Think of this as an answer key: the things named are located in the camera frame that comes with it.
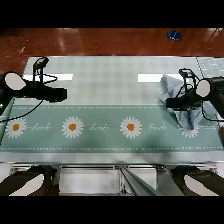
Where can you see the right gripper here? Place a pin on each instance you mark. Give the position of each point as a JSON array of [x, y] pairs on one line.
[[181, 102]]

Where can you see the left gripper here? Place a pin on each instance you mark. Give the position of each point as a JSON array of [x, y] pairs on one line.
[[53, 94]]

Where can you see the light blue-grey shirt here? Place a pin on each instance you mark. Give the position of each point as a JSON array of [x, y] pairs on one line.
[[170, 87]]

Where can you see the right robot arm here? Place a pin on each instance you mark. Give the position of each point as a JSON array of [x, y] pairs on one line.
[[213, 90]]

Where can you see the blue round disc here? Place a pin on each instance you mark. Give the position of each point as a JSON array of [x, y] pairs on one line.
[[174, 35]]

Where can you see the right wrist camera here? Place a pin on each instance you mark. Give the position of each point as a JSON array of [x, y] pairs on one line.
[[186, 74]]

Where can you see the silver frame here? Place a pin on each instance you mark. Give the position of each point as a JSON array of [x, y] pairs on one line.
[[100, 181]]

